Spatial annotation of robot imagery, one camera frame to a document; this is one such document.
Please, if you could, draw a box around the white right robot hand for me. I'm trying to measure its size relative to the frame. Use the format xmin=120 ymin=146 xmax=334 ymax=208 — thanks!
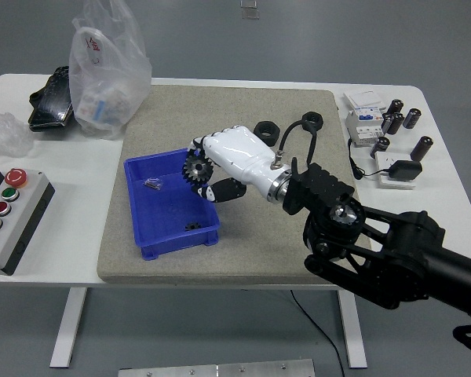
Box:
xmin=188 ymin=125 xmax=291 ymax=203

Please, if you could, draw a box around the large black metal gear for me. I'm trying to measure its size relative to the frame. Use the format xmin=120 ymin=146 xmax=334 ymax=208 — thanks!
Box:
xmin=181 ymin=152 xmax=216 ymax=186

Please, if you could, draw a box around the large black hex nut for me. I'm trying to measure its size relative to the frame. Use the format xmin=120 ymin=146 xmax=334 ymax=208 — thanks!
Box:
xmin=254 ymin=120 xmax=280 ymax=146

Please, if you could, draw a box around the smaller black hex nut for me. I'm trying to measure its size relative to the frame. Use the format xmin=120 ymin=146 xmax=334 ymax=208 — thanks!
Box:
xmin=300 ymin=111 xmax=323 ymax=133

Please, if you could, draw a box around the grey button control box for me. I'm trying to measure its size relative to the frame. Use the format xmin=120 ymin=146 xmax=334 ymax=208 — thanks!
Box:
xmin=0 ymin=159 xmax=57 ymax=276

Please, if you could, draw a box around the grey-brown mat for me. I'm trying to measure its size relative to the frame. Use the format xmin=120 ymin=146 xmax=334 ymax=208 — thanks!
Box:
xmin=97 ymin=84 xmax=378 ymax=286

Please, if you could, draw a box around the blue plastic bin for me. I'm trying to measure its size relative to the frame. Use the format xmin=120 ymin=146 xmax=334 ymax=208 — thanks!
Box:
xmin=123 ymin=146 xmax=221 ymax=261

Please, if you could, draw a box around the white circuit breaker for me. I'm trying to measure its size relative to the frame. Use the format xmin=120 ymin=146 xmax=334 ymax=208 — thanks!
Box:
xmin=344 ymin=108 xmax=389 ymax=148

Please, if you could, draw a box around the white plastic shopping bag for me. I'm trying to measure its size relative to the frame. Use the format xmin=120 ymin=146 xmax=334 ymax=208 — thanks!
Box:
xmin=68 ymin=0 xmax=152 ymax=141

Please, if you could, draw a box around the black power adapter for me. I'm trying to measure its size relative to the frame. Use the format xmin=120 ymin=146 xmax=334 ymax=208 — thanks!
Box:
xmin=387 ymin=159 xmax=423 ymax=182

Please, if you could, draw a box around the black plastic tray pack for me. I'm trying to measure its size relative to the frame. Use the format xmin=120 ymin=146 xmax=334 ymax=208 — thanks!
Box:
xmin=27 ymin=65 xmax=76 ymax=133

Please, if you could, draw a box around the white table leg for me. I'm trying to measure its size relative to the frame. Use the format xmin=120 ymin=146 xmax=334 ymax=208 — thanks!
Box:
xmin=336 ymin=290 xmax=368 ymax=369
xmin=49 ymin=287 xmax=88 ymax=369

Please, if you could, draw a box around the silver metal plate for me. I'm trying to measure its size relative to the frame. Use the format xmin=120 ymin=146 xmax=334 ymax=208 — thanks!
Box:
xmin=118 ymin=358 xmax=316 ymax=377

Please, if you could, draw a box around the red emergency stop button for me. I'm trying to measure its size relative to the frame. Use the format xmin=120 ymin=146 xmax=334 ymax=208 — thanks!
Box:
xmin=4 ymin=168 xmax=28 ymax=189

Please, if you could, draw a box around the clear bubble wrap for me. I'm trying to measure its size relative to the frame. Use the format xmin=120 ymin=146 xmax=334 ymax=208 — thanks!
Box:
xmin=0 ymin=111 xmax=35 ymax=158

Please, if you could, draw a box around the black adapter cord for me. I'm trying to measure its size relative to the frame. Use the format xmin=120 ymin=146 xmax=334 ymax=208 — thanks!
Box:
xmin=347 ymin=139 xmax=392 ymax=181

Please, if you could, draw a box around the white wall switch panel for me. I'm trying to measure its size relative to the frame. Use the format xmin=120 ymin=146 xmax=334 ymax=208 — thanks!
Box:
xmin=342 ymin=89 xmax=387 ymax=115

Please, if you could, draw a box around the white wall socket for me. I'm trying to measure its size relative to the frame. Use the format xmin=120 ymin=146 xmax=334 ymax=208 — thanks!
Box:
xmin=374 ymin=151 xmax=419 ymax=192

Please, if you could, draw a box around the black floor cable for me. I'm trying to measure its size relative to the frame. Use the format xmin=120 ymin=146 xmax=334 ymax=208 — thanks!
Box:
xmin=290 ymin=289 xmax=346 ymax=377

